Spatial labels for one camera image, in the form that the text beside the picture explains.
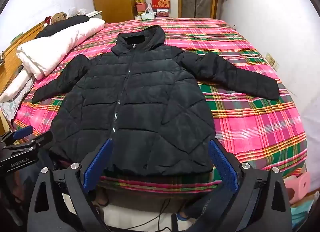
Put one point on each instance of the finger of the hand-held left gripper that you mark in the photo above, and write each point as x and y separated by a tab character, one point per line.
23	131
37	139

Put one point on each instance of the red plush hat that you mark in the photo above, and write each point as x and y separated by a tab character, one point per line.
47	21

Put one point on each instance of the pink plaid bed sheet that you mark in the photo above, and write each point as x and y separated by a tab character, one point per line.
250	126

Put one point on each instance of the small red box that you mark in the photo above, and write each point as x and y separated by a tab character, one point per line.
163	13

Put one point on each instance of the large red box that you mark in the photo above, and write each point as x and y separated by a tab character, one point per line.
161	2

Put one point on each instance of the person's right leg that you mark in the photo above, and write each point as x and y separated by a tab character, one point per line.
197	207

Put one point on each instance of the wall socket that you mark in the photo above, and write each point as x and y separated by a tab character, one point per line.
269	58
276	65

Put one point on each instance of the pink storage box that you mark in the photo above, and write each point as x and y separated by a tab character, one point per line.
140	7

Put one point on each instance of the black puffer jacket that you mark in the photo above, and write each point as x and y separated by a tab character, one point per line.
150	96

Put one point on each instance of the brown teddy bear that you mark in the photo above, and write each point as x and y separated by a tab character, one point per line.
58	17

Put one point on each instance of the black cloth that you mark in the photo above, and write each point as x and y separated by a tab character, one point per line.
65	24

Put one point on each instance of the white quilt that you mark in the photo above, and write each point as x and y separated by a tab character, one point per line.
62	45

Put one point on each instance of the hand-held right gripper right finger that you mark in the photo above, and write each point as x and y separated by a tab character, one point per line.
223	165

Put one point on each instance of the white basket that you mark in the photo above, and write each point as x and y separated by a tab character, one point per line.
148	15

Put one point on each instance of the wooden headboard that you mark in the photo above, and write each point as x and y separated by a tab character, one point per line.
10	66

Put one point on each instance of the pink stool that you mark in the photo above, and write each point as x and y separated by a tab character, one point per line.
298	187

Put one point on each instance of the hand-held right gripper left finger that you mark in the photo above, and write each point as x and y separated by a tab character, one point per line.
97	165

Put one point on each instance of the folded white blanket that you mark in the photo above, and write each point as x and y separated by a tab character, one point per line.
15	84

